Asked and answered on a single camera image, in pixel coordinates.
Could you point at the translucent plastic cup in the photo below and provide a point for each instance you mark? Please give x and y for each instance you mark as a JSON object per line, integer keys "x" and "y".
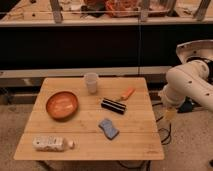
{"x": 91, "y": 81}

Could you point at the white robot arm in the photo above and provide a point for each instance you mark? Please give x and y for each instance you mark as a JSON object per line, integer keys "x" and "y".
{"x": 187, "y": 80}

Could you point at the blue sponge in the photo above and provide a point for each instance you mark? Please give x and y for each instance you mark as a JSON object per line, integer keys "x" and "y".
{"x": 108, "y": 128}

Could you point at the orange bowl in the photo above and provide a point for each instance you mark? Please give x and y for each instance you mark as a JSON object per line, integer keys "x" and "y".
{"x": 62, "y": 105}

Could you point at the white plastic bottle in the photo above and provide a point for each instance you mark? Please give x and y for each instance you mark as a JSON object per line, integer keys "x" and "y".
{"x": 52, "y": 144}

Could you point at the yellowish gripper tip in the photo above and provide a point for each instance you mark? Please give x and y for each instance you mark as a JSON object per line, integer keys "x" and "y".
{"x": 169, "y": 114}

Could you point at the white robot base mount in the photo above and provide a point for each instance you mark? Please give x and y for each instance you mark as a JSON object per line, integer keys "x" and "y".
{"x": 198, "y": 49}

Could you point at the wooden folding table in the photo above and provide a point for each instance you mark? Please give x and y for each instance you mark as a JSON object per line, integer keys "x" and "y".
{"x": 138, "y": 137}

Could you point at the orange handled tool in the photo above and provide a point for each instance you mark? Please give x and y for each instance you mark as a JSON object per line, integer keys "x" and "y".
{"x": 126, "y": 94}

